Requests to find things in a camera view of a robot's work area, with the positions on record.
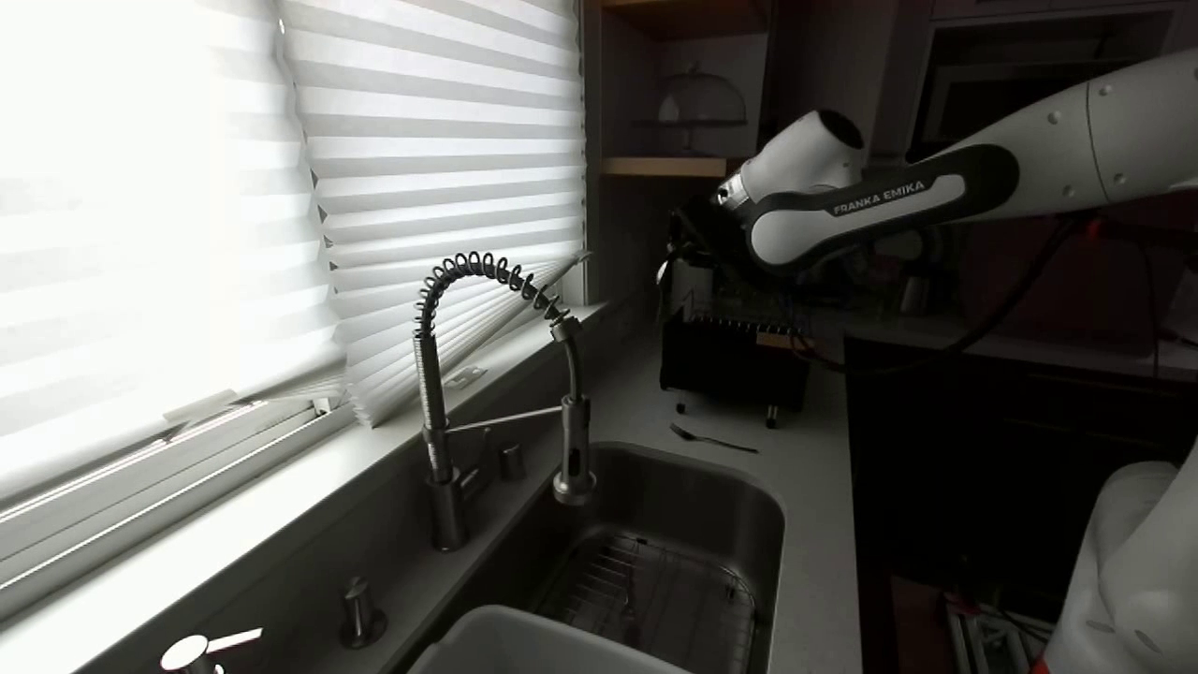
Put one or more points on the glass dome cover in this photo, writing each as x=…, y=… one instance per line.
x=703, y=100

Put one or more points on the small chrome counter knob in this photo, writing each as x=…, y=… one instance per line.
x=512, y=462

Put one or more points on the stainless steel sink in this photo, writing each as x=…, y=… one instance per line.
x=737, y=499

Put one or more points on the chrome soap dispenser pump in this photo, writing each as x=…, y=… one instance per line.
x=365, y=615

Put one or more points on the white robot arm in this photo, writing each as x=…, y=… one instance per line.
x=874, y=201

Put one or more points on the white pleated window blind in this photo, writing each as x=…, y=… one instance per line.
x=135, y=212
x=462, y=161

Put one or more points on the chrome spring kitchen faucet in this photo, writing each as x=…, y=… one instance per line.
x=431, y=375

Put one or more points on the white plastic tub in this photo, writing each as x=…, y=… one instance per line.
x=538, y=642

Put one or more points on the silver metal fork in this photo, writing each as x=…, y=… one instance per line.
x=713, y=441

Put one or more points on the black utensil caddy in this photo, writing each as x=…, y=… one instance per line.
x=733, y=370

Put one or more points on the dark wooden wall shelf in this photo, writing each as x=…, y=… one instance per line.
x=667, y=167

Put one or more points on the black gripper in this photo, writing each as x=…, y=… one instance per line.
x=706, y=250

